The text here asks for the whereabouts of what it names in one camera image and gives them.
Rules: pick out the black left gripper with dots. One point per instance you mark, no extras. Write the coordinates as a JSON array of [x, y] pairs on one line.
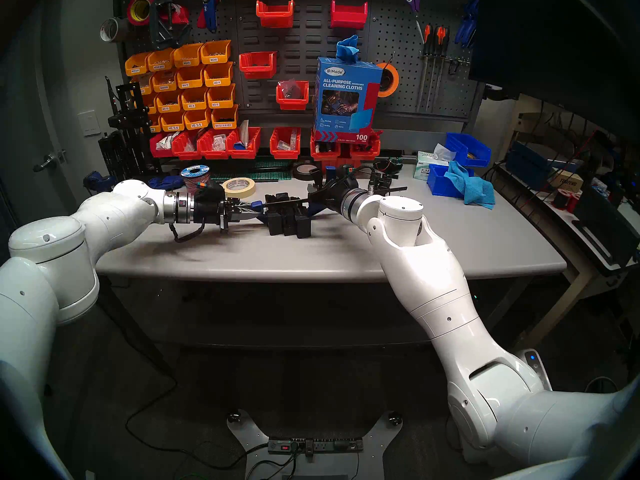
[[207, 211]]

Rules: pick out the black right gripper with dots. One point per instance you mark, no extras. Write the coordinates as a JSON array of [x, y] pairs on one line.
[[334, 196]]

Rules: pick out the black 3D printed piece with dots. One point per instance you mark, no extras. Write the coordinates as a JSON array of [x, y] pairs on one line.
[[303, 227], [274, 224], [289, 225]]

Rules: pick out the blue black bar clamp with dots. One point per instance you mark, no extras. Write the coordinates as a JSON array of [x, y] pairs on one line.
[[280, 202]]

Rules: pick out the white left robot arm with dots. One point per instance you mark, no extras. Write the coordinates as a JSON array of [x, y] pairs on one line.
[[100, 219]]

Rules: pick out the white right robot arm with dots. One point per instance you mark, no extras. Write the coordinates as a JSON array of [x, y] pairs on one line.
[[440, 284]]

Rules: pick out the small black printed part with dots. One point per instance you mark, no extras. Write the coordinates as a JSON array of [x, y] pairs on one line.
[[389, 184], [381, 180]]

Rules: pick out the dark metal C-clamp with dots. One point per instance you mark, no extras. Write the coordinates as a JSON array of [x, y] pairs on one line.
[[164, 31]]

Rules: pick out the beige masking tape roll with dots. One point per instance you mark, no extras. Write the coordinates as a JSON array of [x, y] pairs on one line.
[[231, 192]]

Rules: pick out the black tape roll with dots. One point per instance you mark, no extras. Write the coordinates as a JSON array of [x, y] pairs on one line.
[[305, 171]]

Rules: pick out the red storage bin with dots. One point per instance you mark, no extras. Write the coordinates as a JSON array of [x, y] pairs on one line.
[[275, 16], [292, 102], [257, 66], [285, 154], [159, 152], [325, 155], [349, 16], [362, 154], [212, 154], [244, 154], [185, 154]]

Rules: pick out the stacked red storage bins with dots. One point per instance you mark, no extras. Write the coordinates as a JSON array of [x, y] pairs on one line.
[[350, 163]]

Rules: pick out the green cutting mat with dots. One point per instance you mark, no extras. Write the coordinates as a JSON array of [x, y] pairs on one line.
[[270, 175]]

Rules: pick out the white paper packet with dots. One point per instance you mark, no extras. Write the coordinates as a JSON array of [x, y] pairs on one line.
[[244, 133]]

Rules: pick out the blue cleaning cloths box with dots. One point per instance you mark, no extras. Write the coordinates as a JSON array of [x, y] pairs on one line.
[[345, 109]]

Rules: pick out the orange storage bin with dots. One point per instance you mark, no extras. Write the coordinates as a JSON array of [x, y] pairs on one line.
[[191, 77], [170, 103], [173, 122], [156, 125], [146, 84], [218, 75], [187, 56], [151, 105], [165, 81], [221, 96], [137, 65], [225, 117], [216, 52], [198, 120], [161, 60], [195, 99]]

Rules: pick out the green white Kimwipes box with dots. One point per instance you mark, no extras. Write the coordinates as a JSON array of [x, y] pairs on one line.
[[424, 166]]

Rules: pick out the blue plastic storage bin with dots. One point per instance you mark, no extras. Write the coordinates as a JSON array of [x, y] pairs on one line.
[[437, 184], [472, 151]]

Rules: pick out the orange tape roll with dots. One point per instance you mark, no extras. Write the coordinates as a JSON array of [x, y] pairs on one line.
[[394, 81]]

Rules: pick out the black metal press stand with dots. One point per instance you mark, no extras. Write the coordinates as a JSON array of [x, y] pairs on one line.
[[131, 129]]

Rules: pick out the blue cloth in box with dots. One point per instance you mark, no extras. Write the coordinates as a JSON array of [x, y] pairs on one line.
[[348, 46]]

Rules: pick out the small blue vise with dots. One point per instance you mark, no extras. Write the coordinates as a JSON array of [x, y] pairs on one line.
[[97, 181]]

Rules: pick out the blue microfiber cloth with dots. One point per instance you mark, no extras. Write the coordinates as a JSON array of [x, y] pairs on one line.
[[477, 191]]

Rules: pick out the orange black screwdriver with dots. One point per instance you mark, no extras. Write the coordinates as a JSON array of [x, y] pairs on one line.
[[428, 36], [441, 36]]

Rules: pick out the dark blue crate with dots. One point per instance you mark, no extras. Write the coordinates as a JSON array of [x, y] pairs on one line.
[[530, 161]]

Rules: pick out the red yellow tape roll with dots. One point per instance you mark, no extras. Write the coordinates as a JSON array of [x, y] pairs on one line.
[[133, 10]]

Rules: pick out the small cardboard box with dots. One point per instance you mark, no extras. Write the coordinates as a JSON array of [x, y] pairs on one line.
[[567, 181]]

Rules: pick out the black power strip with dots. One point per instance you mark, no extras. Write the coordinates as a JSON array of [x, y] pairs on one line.
[[315, 445]]

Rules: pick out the beige side desk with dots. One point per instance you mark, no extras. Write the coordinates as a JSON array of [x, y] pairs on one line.
[[555, 309]]

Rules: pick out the black monitor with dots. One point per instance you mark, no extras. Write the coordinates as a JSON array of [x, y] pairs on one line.
[[565, 44]]

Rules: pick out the black equipment case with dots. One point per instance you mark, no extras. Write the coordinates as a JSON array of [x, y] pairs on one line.
[[607, 224]]

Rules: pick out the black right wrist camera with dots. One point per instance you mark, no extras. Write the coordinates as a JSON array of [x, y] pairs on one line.
[[350, 175]]

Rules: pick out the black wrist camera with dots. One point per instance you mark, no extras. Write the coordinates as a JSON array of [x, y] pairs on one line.
[[350, 175], [211, 190]]

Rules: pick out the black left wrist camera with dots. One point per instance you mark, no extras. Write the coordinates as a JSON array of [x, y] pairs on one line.
[[211, 190]]

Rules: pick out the grey pegboard wall panel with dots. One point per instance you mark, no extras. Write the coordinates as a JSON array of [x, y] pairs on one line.
[[315, 44]]

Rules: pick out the grey duct tape roll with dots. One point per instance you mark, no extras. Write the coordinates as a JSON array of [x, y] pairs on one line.
[[114, 31]]

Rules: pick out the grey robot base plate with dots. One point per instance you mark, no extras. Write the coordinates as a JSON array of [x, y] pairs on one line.
[[255, 434]]

